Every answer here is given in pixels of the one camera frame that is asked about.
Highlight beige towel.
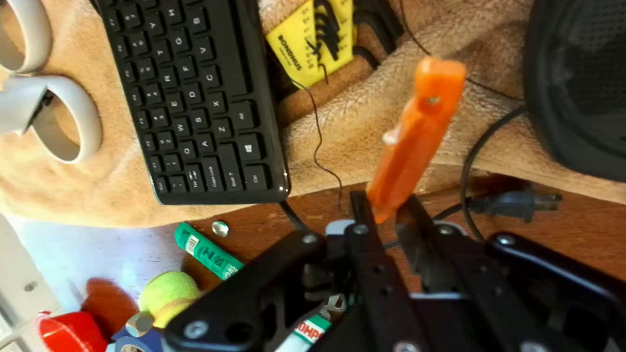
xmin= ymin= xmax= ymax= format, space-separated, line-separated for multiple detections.
xmin=0 ymin=0 xmax=626 ymax=231

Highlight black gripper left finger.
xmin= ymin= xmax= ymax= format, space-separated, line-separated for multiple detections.
xmin=346 ymin=191 xmax=430 ymax=352

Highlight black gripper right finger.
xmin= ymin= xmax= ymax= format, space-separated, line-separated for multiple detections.
xmin=397 ymin=197 xmax=575 ymax=352

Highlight black power cable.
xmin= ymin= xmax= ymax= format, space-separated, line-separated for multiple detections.
xmin=428 ymin=103 xmax=563 ymax=242

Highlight orange handled spatula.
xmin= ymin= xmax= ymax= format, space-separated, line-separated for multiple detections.
xmin=365 ymin=57 xmax=467 ymax=223

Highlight black computer mouse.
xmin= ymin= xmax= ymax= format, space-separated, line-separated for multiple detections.
xmin=522 ymin=0 xmax=626 ymax=182

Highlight thin black keyboard cable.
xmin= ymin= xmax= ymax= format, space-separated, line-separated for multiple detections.
xmin=291 ymin=76 xmax=348 ymax=211

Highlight red tape roll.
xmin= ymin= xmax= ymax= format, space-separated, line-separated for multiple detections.
xmin=37 ymin=311 xmax=107 ymax=352

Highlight black computer keyboard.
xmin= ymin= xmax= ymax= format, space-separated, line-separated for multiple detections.
xmin=91 ymin=0 xmax=289 ymax=205

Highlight white VR controller middle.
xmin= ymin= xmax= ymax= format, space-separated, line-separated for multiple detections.
xmin=0 ymin=76 xmax=101 ymax=164

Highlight green tube package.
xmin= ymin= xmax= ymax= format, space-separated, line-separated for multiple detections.
xmin=174 ymin=223 xmax=242 ymax=281

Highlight yellow green tennis ball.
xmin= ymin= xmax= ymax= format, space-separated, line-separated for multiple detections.
xmin=138 ymin=270 xmax=199 ymax=328

